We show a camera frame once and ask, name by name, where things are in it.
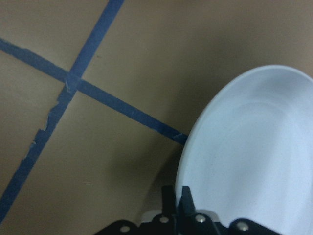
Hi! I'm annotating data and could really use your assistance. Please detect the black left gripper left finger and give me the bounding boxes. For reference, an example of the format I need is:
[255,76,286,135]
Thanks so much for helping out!
[161,185,177,218]

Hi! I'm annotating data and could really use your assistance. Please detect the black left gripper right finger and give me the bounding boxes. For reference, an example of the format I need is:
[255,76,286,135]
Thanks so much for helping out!
[178,186,196,219]

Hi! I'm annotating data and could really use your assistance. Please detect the blue plate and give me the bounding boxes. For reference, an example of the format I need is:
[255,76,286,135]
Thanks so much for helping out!
[175,65,313,235]

